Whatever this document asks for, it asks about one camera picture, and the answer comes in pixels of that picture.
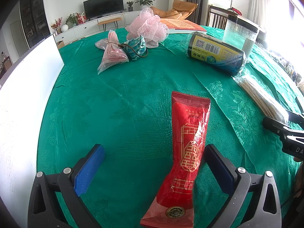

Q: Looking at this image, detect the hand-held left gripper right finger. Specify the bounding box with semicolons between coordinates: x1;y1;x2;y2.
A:
203;144;282;228

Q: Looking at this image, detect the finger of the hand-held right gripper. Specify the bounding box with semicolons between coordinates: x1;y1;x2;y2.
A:
262;116;304;139
284;109;304;122

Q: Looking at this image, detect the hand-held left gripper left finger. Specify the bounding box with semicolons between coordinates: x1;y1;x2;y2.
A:
27;144;106;228

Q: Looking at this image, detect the bundle of wooden chopsticks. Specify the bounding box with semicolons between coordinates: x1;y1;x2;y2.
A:
234;74;289;124

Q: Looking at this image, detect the red foil packet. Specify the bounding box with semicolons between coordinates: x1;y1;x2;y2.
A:
140;91;211;228

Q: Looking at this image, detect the white box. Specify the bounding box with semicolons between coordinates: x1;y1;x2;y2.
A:
0;34;65;220

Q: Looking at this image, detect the pile of assorted household items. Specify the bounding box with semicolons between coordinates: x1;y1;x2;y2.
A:
266;47;304;89

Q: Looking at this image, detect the green tablecloth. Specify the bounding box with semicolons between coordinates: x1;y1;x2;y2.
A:
36;25;304;228

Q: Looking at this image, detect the black roll packet yellow label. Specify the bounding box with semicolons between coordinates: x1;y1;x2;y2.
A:
186;31;249;77

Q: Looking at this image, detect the clear jar with black lid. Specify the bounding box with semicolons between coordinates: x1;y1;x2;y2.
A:
222;13;259;59

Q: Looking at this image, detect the pink triangular packet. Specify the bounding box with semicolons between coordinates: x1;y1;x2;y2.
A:
95;30;130;75

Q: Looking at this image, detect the white curtain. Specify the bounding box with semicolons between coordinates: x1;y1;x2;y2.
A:
247;0;279;29

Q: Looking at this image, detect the wooden slatted chair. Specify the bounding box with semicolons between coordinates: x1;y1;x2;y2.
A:
208;5;230;29

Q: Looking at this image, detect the teal fabric sachet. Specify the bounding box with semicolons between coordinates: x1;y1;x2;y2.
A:
118;35;149;61

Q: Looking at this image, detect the orange book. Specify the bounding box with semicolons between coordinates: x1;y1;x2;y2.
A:
158;18;208;34

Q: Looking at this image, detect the white television cabinet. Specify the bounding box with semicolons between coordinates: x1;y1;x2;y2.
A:
53;10;143;46

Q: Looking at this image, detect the grey curtain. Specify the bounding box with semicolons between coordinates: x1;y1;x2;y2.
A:
186;0;205;25

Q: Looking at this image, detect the red flower bouquet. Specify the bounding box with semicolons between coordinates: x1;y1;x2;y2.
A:
51;17;63;34

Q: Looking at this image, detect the orange lounge chair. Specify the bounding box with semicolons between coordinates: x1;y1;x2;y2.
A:
150;0;198;21

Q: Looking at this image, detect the small wooden bench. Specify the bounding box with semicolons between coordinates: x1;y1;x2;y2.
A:
97;17;122;32

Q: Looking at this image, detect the bushy green potted plant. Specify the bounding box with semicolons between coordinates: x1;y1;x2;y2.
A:
65;13;78;27

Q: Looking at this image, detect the pink mesh bath sponge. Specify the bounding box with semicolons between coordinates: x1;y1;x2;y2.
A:
125;7;170;48

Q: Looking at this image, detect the black display cabinet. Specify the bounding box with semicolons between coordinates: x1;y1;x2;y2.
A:
19;0;52;49

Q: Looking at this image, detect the flat screen television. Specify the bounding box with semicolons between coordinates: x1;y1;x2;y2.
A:
83;0;124;21

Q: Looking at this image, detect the large leafy potted plant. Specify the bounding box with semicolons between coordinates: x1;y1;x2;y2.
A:
135;0;155;7

